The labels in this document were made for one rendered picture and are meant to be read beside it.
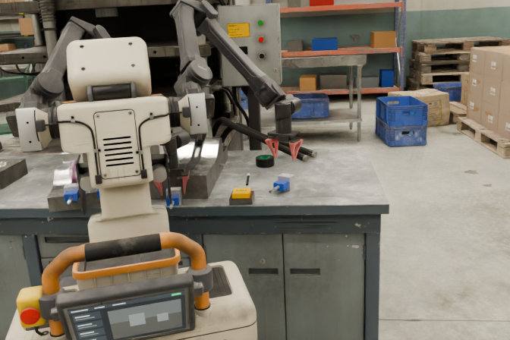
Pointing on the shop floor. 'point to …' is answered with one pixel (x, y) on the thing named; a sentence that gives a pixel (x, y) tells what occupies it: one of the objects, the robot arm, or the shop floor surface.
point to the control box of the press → (272, 31)
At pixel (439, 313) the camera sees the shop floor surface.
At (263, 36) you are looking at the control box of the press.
